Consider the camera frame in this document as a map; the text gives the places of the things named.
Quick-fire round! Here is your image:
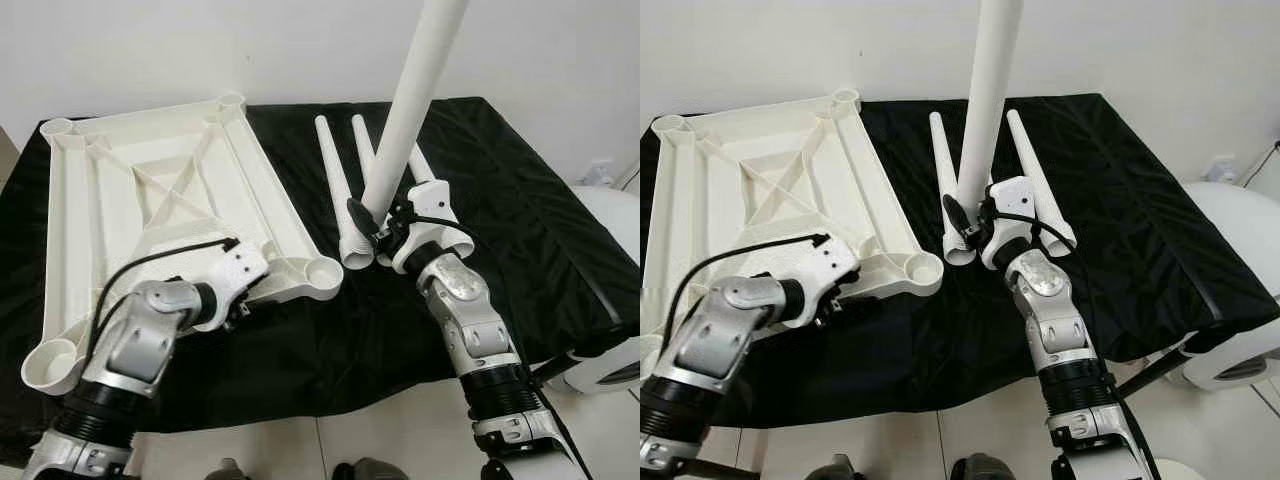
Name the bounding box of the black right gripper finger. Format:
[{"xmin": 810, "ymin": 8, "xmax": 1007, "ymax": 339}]
[
  {"xmin": 941, "ymin": 192, "xmax": 971, "ymax": 239},
  {"xmin": 345, "ymin": 196, "xmax": 378, "ymax": 243}
]

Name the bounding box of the white plastic table leg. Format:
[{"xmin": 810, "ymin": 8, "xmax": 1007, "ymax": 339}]
[
  {"xmin": 350, "ymin": 113, "xmax": 381, "ymax": 181},
  {"xmin": 315, "ymin": 115, "xmax": 374, "ymax": 271},
  {"xmin": 358, "ymin": 0, "xmax": 471, "ymax": 223},
  {"xmin": 410, "ymin": 145, "xmax": 477, "ymax": 261},
  {"xmin": 928, "ymin": 112, "xmax": 977, "ymax": 267},
  {"xmin": 955, "ymin": 0, "xmax": 1023, "ymax": 233},
  {"xmin": 1005, "ymin": 108, "xmax": 1079, "ymax": 253}
]

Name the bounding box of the black tablecloth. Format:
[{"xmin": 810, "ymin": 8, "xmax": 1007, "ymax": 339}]
[
  {"xmin": 640, "ymin": 93, "xmax": 1280, "ymax": 431},
  {"xmin": 0, "ymin": 97, "xmax": 641, "ymax": 471}
]

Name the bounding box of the robot right leg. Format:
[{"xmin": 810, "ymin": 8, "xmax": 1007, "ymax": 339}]
[
  {"xmin": 333, "ymin": 457, "xmax": 406, "ymax": 480},
  {"xmin": 950, "ymin": 453, "xmax": 1016, "ymax": 480}
]

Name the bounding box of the black metal table leg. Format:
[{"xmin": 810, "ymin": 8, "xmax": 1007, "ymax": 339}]
[
  {"xmin": 1125, "ymin": 345, "xmax": 1191, "ymax": 399},
  {"xmin": 530, "ymin": 350, "xmax": 581, "ymax": 386}
]

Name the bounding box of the white domed appliance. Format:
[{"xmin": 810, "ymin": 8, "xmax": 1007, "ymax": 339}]
[
  {"xmin": 1160, "ymin": 180, "xmax": 1280, "ymax": 393},
  {"xmin": 545, "ymin": 185, "xmax": 641, "ymax": 396}
]

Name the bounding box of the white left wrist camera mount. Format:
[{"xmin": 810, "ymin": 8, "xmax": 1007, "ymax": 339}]
[
  {"xmin": 195, "ymin": 243, "xmax": 271, "ymax": 306},
  {"xmin": 790, "ymin": 237, "xmax": 861, "ymax": 301}
]

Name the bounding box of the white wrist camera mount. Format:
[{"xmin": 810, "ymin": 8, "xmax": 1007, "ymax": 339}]
[
  {"xmin": 385, "ymin": 180, "xmax": 476, "ymax": 273},
  {"xmin": 195, "ymin": 243, "xmax": 271, "ymax": 306},
  {"xmin": 980, "ymin": 176, "xmax": 1071, "ymax": 271},
  {"xmin": 790, "ymin": 237, "xmax": 861, "ymax": 301}
]

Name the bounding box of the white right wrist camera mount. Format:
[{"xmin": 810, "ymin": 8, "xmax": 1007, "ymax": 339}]
[
  {"xmin": 385, "ymin": 180, "xmax": 476, "ymax": 273},
  {"xmin": 980, "ymin": 176, "xmax": 1071, "ymax": 271}
]

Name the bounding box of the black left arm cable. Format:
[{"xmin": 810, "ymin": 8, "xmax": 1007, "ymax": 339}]
[
  {"xmin": 95, "ymin": 237, "xmax": 241, "ymax": 341},
  {"xmin": 660, "ymin": 233, "xmax": 831, "ymax": 331}
]

